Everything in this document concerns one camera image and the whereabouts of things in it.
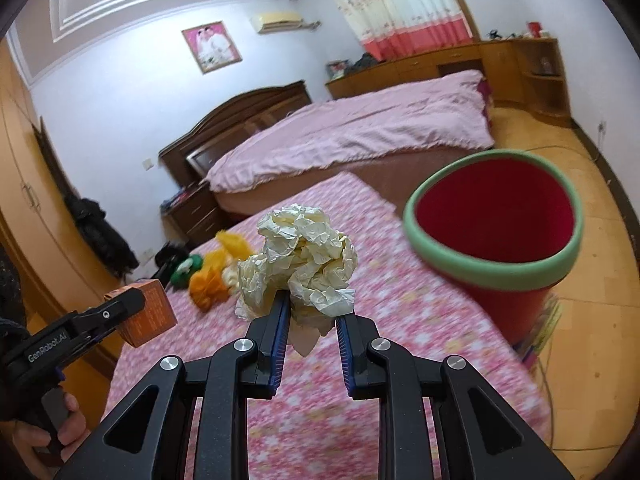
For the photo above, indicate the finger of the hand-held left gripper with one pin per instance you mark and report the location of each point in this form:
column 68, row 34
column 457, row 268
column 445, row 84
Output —
column 122, row 307

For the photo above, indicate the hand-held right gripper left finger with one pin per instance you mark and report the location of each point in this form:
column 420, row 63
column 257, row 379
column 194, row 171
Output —
column 279, row 332

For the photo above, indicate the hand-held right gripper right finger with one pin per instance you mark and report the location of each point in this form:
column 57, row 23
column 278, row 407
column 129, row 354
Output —
column 346, row 350

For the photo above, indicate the orange cardboard box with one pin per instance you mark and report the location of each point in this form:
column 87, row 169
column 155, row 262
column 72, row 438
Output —
column 152, row 315

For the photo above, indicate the cream paper ball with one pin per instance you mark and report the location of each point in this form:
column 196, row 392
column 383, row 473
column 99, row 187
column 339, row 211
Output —
column 305, row 255

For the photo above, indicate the red bin with green rim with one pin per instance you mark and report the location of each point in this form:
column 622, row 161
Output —
column 490, row 210

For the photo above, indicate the person's left hand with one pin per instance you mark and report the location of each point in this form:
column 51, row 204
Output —
column 75, row 422

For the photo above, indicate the green plush vegetable toy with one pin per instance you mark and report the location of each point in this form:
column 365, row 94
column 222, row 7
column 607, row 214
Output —
column 187, row 272

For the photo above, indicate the black hanging coat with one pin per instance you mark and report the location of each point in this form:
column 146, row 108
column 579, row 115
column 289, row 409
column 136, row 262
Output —
column 102, row 230

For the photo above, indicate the yellow orange plush toy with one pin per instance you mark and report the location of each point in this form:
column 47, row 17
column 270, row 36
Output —
column 210, row 285

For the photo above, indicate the dark wooden nightstand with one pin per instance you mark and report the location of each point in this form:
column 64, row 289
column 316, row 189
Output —
column 200, row 210

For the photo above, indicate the light wooden wardrobe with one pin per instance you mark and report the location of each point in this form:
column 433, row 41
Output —
column 30, row 220

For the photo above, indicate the multicoloured striped bag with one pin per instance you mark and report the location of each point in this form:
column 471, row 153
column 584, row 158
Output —
column 542, row 327

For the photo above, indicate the pink striped blanket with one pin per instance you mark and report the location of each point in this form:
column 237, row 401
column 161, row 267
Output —
column 360, row 125

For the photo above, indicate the dark wooden bed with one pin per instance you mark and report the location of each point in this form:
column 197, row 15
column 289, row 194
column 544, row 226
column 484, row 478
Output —
column 240, row 110

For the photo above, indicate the dark clothes pile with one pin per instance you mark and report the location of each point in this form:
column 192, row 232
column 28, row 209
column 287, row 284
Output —
column 367, row 62

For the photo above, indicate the white air conditioner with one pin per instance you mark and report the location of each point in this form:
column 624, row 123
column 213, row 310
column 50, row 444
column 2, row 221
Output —
column 277, row 21

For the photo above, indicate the long light wooden cabinet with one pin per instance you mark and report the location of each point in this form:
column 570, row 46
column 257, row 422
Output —
column 500, row 67

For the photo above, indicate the white and red curtain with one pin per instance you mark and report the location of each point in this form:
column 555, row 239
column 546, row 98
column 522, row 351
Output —
column 400, row 5

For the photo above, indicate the small jar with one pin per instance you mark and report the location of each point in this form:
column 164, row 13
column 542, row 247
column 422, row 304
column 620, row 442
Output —
column 546, row 64

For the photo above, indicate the small red container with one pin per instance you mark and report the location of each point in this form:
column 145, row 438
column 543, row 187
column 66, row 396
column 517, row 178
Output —
column 534, row 29

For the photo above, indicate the white wall socket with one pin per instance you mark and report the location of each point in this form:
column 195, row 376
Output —
column 146, row 256
column 602, row 126

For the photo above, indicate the small standing picture frame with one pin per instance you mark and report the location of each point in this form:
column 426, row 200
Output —
column 337, row 69

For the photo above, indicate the pink framed wall photo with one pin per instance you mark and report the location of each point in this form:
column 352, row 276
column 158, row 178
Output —
column 212, row 47

